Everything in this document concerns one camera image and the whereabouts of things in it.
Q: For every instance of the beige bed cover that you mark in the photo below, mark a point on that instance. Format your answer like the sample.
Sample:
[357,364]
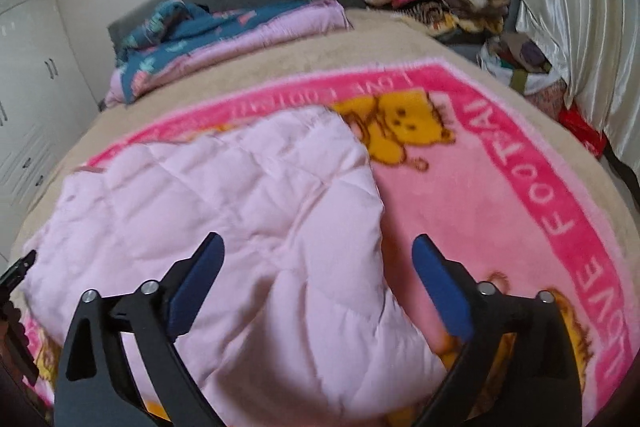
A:
[320,52]

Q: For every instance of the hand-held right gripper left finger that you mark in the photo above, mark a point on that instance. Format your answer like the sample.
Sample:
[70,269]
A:
[195,287]

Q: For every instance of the pink quilted jacket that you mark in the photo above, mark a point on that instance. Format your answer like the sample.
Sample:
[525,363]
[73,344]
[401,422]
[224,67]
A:
[240,217]

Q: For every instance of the white satin curtain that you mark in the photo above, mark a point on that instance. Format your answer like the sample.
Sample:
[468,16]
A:
[565,7]

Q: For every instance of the red bag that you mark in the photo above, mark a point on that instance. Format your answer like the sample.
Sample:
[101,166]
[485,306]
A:
[582,129]

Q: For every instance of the white wardrobe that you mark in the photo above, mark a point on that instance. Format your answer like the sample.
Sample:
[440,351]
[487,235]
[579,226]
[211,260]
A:
[30,72]

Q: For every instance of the blue floral pink quilt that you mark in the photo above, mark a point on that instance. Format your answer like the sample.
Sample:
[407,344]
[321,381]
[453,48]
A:
[210,37]

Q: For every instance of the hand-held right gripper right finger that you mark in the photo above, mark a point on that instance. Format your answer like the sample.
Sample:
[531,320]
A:
[445,289]

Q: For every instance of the pink bear printed blanket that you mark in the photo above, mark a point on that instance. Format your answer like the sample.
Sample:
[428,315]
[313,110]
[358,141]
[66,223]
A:
[475,187]

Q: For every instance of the bag of clothes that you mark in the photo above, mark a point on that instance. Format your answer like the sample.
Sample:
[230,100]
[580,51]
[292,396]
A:
[515,59]

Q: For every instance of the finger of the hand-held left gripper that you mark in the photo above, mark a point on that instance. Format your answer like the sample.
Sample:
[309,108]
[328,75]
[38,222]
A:
[20,342]
[17,269]

